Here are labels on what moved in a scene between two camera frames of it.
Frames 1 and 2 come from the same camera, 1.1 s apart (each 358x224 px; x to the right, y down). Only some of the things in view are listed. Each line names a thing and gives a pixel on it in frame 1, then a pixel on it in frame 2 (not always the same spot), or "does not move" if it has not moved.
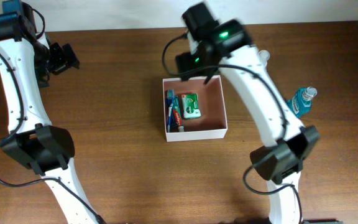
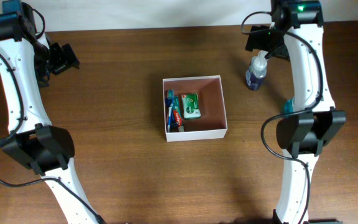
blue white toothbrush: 171,98 does not move
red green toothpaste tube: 177,114 does not move
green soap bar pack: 190,105 does not move
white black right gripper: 188,61 → 260,40
